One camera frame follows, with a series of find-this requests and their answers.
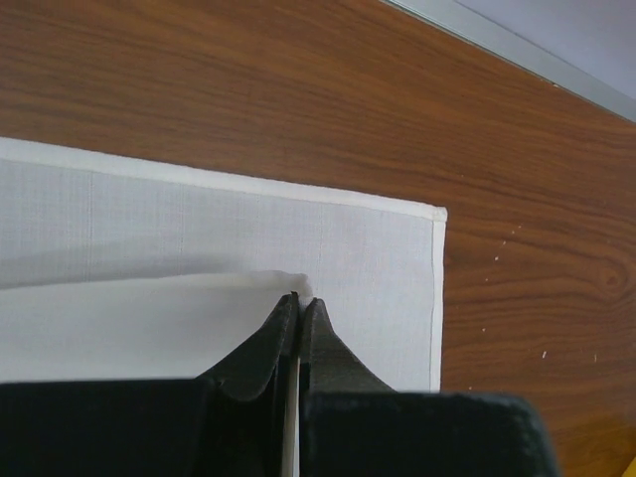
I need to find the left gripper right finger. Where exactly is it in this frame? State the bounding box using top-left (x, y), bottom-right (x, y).
top-left (299, 298), bottom-right (394, 393)

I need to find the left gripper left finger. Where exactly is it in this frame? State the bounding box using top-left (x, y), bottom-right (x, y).
top-left (198, 292), bottom-right (299, 402)

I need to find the white cloth napkin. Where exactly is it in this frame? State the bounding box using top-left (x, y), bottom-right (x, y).
top-left (0, 136), bottom-right (449, 477)

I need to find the aluminium table frame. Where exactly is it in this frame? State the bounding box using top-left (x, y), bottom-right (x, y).
top-left (392, 1), bottom-right (635, 121)

